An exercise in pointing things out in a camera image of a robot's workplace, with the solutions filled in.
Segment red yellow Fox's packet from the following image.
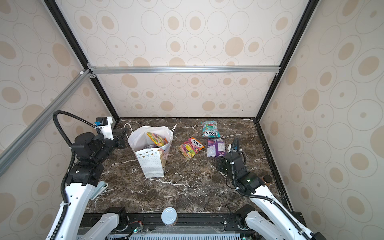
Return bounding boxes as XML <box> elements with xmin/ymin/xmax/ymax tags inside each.
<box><xmin>147</xmin><ymin>132</ymin><xmax>168</xmax><ymax>147</ymax></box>

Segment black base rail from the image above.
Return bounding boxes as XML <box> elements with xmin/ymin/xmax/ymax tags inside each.
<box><xmin>74</xmin><ymin>211</ymin><xmax>313</xmax><ymax>240</ymax></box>

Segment right black frame post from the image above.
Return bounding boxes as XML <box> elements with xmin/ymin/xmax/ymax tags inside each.
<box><xmin>255</xmin><ymin>0</ymin><xmax>320</xmax><ymax>123</ymax></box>

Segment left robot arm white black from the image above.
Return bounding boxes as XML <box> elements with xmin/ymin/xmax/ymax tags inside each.
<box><xmin>47</xmin><ymin>110</ymin><xmax>128</xmax><ymax>240</ymax></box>

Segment left diagonal aluminium rail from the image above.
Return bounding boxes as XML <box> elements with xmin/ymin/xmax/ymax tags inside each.
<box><xmin>1</xmin><ymin>70</ymin><xmax>90</xmax><ymax>175</ymax></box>

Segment brown round object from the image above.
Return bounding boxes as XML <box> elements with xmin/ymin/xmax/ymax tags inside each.
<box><xmin>262</xmin><ymin>175</ymin><xmax>273</xmax><ymax>185</ymax></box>

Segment white paper bag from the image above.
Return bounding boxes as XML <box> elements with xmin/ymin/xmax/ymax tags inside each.
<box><xmin>125</xmin><ymin>124</ymin><xmax>176</xmax><ymax>178</ymax></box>

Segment teal Fox's candy packet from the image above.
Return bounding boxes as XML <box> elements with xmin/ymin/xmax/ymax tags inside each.
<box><xmin>202</xmin><ymin>121</ymin><xmax>221</xmax><ymax>138</ymax></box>

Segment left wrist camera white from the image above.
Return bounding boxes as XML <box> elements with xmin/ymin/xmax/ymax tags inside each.
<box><xmin>95</xmin><ymin>117</ymin><xmax>114</xmax><ymax>140</ymax></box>

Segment horizontal aluminium rail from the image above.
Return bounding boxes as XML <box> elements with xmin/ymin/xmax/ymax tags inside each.
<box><xmin>91</xmin><ymin>66</ymin><xmax>280</xmax><ymax>74</ymax></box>

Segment light green plastic piece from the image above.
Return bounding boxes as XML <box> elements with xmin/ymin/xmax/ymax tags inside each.
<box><xmin>90</xmin><ymin>181</ymin><xmax>109</xmax><ymax>200</ymax></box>

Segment white round cap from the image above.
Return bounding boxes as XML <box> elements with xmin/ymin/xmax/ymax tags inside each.
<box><xmin>161</xmin><ymin>207</ymin><xmax>178</xmax><ymax>227</ymax></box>

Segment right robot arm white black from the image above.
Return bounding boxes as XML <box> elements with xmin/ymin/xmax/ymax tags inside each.
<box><xmin>217</xmin><ymin>138</ymin><xmax>325</xmax><ymax>240</ymax></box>

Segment black frame post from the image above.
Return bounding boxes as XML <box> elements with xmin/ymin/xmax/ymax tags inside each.
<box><xmin>44</xmin><ymin>0</ymin><xmax>120</xmax><ymax>123</ymax></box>
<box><xmin>255</xmin><ymin>0</ymin><xmax>320</xmax><ymax>123</ymax></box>

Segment left black frame post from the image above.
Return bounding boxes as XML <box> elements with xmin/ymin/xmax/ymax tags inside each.
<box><xmin>44</xmin><ymin>0</ymin><xmax>120</xmax><ymax>123</ymax></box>

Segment purple candy packet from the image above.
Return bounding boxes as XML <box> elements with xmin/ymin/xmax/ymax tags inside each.
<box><xmin>207</xmin><ymin>139</ymin><xmax>226</xmax><ymax>158</ymax></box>

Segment orange red Fox's packet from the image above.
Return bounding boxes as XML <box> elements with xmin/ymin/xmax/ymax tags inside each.
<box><xmin>179</xmin><ymin>137</ymin><xmax>205</xmax><ymax>159</ymax></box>

